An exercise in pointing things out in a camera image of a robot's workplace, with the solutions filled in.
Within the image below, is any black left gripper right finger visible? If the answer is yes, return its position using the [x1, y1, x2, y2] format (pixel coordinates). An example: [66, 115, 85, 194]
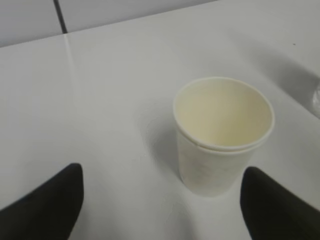
[240, 166, 320, 240]

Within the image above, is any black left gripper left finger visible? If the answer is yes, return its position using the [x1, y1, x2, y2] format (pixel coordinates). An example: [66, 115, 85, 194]
[0, 163, 84, 240]

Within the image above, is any clear water bottle red label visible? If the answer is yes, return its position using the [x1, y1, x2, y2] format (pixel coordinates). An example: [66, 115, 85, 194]
[312, 84, 320, 113]

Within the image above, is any white paper cup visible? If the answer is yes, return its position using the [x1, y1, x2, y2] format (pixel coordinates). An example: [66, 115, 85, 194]
[173, 77, 275, 197]

